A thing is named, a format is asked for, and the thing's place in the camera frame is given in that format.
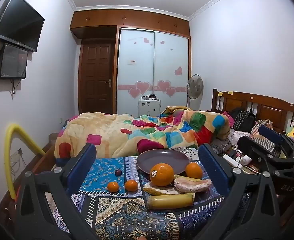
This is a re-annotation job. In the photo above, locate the standing fan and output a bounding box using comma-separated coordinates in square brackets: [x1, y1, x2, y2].
[186, 74, 204, 109]

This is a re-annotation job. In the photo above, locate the yellow sugarcane piece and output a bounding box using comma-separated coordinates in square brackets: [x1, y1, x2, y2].
[147, 193, 195, 210]
[174, 175, 204, 182]

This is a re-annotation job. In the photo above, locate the yellow foam tube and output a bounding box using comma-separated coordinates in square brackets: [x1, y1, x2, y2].
[4, 124, 46, 200]

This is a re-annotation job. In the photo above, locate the purple plate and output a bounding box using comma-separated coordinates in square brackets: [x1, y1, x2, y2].
[136, 149, 190, 175]

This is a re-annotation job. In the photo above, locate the black wall television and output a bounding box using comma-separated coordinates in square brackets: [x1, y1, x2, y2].
[0, 0, 45, 53]

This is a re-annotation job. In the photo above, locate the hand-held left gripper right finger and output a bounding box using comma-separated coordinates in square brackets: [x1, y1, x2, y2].
[198, 143, 282, 240]

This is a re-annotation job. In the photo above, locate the large orange with sticker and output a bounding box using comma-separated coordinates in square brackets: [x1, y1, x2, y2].
[149, 163, 175, 187]

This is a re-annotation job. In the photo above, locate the white hard case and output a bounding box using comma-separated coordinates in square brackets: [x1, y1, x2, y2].
[138, 99, 161, 117]

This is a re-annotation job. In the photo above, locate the striped cloth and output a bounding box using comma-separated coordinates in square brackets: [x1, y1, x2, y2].
[251, 119, 276, 152]

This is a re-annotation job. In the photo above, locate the peeled pomelo piece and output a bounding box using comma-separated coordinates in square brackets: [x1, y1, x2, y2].
[174, 176, 212, 193]

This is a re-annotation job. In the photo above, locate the medium orange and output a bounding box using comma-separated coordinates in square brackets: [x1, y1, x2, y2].
[186, 162, 203, 180]

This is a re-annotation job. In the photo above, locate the brown wooden door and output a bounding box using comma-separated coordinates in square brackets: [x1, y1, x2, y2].
[79, 39, 116, 114]

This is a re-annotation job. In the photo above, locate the black backpack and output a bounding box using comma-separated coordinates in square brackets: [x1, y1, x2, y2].
[231, 108, 256, 132]

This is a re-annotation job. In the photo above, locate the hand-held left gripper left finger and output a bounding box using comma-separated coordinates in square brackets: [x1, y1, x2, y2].
[14, 142, 97, 240]

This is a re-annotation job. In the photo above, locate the wooden bed side rail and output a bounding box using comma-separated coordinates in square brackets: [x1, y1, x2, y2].
[0, 140, 62, 220]

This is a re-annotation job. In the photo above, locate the wooden bed headboard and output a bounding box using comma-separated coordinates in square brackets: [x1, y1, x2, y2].
[211, 88, 294, 133]

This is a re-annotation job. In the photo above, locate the black hanging cable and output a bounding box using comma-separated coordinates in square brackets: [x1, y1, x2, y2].
[11, 78, 22, 95]

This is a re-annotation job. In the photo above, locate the colourful patchwork blanket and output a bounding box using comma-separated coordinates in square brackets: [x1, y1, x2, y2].
[54, 106, 231, 159]

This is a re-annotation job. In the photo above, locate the blue patterned tablecloth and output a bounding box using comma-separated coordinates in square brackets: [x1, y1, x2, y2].
[44, 149, 252, 240]

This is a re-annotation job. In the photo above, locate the white power strip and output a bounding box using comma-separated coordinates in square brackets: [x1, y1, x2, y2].
[222, 153, 242, 168]

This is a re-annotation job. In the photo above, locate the wooden overhead cabinet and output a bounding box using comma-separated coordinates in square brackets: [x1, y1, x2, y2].
[70, 9, 190, 39]

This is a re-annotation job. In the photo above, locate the frosted sliding wardrobe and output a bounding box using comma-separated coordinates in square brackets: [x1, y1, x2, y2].
[117, 27, 190, 115]

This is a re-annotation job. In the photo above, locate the small mandarin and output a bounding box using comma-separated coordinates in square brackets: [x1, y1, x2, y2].
[125, 179, 139, 192]
[107, 181, 120, 193]

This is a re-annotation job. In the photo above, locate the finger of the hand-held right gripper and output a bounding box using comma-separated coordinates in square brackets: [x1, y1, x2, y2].
[237, 136, 272, 164]
[258, 125, 287, 145]

